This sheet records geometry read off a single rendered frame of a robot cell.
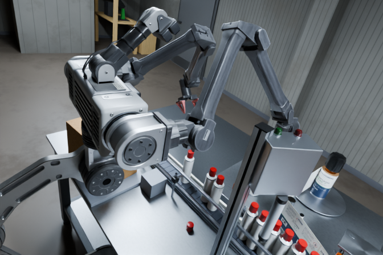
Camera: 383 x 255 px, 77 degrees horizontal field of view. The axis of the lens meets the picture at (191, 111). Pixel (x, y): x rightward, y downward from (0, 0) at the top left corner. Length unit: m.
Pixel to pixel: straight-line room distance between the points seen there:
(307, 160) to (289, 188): 0.12
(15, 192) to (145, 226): 0.54
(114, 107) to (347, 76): 3.37
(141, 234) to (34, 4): 5.36
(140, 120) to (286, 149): 0.42
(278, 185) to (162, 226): 0.62
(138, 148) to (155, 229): 0.68
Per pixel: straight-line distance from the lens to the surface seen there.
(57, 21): 6.12
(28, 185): 1.06
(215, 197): 1.21
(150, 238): 1.21
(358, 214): 1.73
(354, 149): 3.87
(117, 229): 1.23
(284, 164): 0.78
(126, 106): 0.66
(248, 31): 0.82
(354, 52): 3.71
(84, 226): 2.02
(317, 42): 3.60
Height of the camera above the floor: 1.83
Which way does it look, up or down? 27 degrees down
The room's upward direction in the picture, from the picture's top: 11 degrees clockwise
